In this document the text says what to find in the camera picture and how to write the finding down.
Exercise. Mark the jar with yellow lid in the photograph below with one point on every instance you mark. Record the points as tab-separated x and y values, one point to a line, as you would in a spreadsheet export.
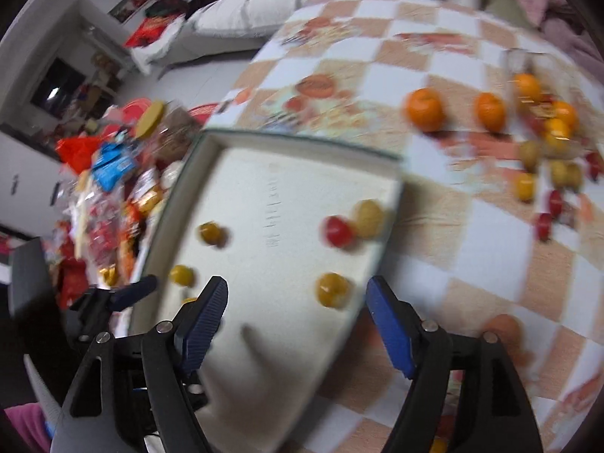
167	130

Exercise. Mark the blue snack packet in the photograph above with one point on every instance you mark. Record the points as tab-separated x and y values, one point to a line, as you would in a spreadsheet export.
113	164

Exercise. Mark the red snack packets pile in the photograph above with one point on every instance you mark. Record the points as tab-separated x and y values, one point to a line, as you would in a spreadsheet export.
99	229

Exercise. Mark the red cherry tomato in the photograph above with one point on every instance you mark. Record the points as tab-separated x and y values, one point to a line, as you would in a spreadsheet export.
556	203
543	226

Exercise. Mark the yellow cherry tomato on table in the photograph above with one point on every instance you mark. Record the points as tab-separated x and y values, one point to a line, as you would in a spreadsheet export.
524	186

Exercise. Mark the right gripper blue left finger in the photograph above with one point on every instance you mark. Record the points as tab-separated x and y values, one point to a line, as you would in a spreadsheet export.
201	321

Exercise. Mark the white shallow box tray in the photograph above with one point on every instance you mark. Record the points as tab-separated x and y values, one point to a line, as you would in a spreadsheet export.
270	193

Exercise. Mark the brown longan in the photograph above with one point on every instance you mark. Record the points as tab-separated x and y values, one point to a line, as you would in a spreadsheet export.
574	177
368	219
529	154
558	173

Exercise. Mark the checkered patterned tablecloth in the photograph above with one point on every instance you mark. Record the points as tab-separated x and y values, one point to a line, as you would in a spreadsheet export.
463	250

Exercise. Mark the clear glass fruit bowl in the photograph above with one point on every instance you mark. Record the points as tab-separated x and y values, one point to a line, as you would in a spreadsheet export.
545	98

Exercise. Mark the large orange mandarin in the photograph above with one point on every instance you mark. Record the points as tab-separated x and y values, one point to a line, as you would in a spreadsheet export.
425	110

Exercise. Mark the pink blanket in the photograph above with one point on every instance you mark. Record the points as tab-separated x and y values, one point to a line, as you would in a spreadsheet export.
561	26

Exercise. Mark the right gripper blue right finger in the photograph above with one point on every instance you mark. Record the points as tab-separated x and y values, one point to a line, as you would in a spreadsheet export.
390	317

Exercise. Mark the red tomato behind bowl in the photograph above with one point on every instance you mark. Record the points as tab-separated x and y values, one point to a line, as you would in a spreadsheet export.
595	165

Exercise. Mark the yellow cherry tomato pair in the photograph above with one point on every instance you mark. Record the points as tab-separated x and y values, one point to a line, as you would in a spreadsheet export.
332	290
183	276

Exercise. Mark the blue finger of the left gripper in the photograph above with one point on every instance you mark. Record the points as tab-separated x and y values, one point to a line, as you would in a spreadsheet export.
128	296

